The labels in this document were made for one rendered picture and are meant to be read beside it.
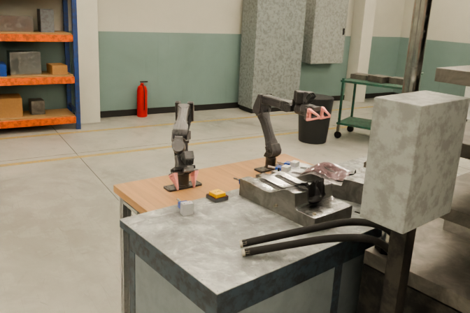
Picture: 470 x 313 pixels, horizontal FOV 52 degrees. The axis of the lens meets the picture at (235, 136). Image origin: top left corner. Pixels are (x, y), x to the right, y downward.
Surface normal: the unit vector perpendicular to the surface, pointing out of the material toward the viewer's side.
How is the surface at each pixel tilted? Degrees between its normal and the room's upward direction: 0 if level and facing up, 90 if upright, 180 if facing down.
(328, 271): 90
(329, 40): 90
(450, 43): 90
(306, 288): 90
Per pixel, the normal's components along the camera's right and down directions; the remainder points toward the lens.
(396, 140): -0.77, 0.13
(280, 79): 0.51, 0.25
